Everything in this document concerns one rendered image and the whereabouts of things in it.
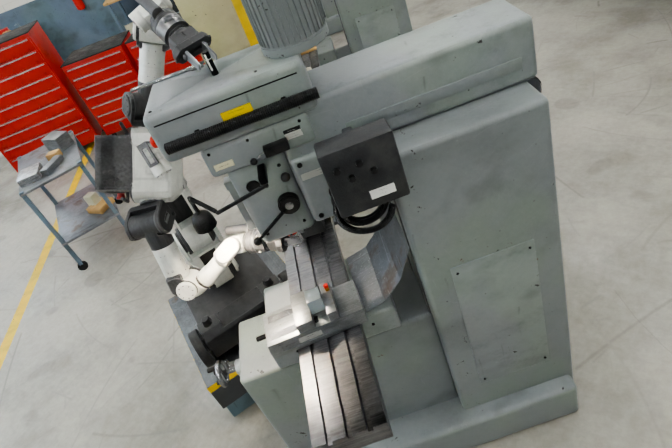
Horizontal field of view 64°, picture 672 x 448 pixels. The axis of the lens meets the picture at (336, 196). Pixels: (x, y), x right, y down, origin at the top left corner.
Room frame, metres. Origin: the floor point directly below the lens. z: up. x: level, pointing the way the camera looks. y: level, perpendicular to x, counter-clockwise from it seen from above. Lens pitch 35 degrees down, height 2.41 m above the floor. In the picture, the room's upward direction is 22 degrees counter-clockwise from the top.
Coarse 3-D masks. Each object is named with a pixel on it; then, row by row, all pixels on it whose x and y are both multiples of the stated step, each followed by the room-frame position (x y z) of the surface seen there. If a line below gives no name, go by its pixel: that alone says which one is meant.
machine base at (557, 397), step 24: (552, 384) 1.24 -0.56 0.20; (432, 408) 1.34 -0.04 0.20; (456, 408) 1.30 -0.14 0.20; (480, 408) 1.26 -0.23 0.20; (504, 408) 1.22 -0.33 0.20; (528, 408) 1.20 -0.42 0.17; (552, 408) 1.19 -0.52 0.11; (576, 408) 1.19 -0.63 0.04; (408, 432) 1.28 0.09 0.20; (432, 432) 1.24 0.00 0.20; (456, 432) 1.21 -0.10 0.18; (480, 432) 1.21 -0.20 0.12; (504, 432) 1.20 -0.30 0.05
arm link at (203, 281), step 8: (208, 264) 1.61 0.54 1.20; (216, 264) 1.58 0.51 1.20; (192, 272) 1.64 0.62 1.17; (200, 272) 1.61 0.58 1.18; (208, 272) 1.59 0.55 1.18; (216, 272) 1.58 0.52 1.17; (192, 280) 1.59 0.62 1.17; (200, 280) 1.58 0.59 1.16; (208, 280) 1.58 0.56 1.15; (216, 280) 1.59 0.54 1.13; (200, 288) 1.57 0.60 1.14
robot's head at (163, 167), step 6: (144, 150) 1.72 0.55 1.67; (156, 150) 1.73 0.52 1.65; (150, 156) 1.71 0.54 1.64; (156, 156) 1.71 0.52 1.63; (162, 156) 1.73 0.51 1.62; (150, 162) 1.71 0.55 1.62; (162, 162) 1.70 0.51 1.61; (168, 162) 1.72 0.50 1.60; (150, 168) 1.70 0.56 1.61; (156, 168) 1.68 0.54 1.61; (162, 168) 1.68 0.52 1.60; (168, 168) 1.69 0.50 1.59; (156, 174) 1.68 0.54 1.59; (162, 174) 1.70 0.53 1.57
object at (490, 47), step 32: (416, 32) 1.57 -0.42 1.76; (448, 32) 1.48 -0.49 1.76; (480, 32) 1.40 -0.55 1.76; (512, 32) 1.38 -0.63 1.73; (352, 64) 1.52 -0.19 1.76; (384, 64) 1.44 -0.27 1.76; (416, 64) 1.39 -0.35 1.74; (448, 64) 1.39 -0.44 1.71; (480, 64) 1.38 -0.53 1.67; (512, 64) 1.37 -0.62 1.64; (320, 96) 1.41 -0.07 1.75; (352, 96) 1.40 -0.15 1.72; (384, 96) 1.40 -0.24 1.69; (416, 96) 1.39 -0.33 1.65; (448, 96) 1.38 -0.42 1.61; (480, 96) 1.38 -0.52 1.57; (320, 128) 1.41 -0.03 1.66; (352, 128) 1.40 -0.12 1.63; (288, 160) 1.42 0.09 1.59
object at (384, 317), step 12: (276, 288) 1.67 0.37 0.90; (288, 288) 1.65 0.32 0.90; (276, 300) 1.61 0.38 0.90; (288, 300) 1.58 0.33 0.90; (372, 312) 1.36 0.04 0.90; (384, 312) 1.35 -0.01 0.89; (396, 312) 1.35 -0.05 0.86; (372, 324) 1.35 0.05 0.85; (384, 324) 1.35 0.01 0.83; (396, 324) 1.35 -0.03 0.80; (276, 360) 1.37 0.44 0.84; (288, 360) 1.37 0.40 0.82
